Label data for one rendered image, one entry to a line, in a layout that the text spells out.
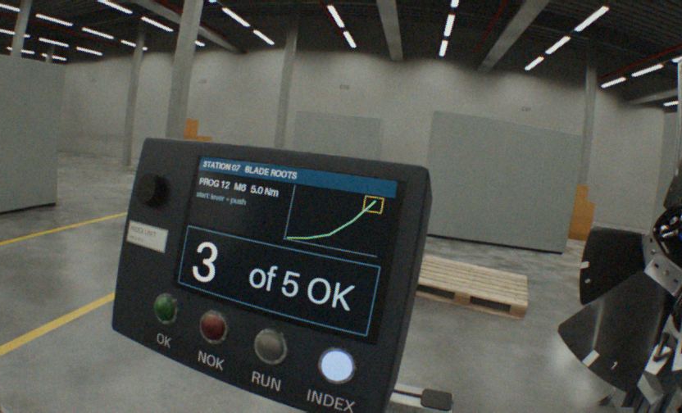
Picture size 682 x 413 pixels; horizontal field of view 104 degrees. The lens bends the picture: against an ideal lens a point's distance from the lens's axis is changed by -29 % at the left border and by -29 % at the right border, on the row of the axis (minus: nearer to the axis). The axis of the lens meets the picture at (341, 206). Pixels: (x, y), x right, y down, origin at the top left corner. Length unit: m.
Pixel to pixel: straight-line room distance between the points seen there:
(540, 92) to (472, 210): 8.17
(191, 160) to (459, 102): 12.71
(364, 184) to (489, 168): 5.95
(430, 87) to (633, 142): 7.89
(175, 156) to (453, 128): 5.87
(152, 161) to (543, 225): 6.38
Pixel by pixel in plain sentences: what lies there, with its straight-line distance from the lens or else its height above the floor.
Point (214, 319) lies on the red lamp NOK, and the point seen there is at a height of 1.12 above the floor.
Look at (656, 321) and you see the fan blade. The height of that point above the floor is 1.03.
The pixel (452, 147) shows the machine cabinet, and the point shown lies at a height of 1.48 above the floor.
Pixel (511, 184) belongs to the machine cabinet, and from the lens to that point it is 6.29.
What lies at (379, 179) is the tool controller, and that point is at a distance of 0.25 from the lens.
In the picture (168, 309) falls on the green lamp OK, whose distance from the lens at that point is 0.32.
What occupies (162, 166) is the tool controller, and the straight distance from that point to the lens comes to 0.34.
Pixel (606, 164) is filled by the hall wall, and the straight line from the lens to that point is 14.57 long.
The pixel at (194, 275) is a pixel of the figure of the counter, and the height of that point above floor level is 1.15.
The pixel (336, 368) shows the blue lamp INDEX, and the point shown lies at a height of 1.12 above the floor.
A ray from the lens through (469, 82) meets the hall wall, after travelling 13.11.
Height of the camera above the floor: 1.26
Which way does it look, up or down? 9 degrees down
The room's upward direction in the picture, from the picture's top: 7 degrees clockwise
